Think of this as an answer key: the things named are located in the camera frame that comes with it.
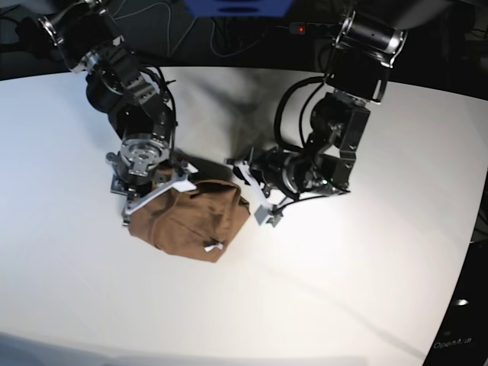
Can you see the black power strip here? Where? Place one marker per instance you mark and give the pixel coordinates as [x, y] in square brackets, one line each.
[313, 29]

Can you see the blue box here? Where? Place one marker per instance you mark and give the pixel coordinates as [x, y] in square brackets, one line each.
[239, 8]

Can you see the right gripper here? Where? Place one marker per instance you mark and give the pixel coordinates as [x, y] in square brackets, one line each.
[137, 163]

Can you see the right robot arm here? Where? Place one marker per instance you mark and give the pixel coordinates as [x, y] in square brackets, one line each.
[136, 100]

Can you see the brown T-shirt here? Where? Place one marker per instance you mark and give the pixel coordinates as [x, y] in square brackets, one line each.
[198, 224]

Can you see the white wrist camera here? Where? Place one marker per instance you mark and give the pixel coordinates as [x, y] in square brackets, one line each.
[181, 183]
[266, 215]

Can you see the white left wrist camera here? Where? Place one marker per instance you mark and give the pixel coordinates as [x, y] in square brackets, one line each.
[266, 215]

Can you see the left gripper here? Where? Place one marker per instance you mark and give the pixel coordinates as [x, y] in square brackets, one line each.
[272, 168]

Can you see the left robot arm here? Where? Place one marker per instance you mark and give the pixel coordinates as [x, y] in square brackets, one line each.
[365, 45]

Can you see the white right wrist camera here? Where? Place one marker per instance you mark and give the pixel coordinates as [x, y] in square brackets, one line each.
[181, 183]

